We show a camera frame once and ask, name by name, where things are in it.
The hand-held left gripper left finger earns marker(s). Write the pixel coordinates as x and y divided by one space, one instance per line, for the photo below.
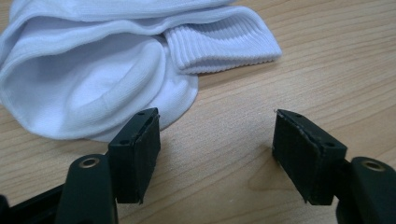
134 155

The white sock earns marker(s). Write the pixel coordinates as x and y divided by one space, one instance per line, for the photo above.
218 43
77 93

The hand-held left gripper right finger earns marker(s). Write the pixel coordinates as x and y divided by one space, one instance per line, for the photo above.
305 155

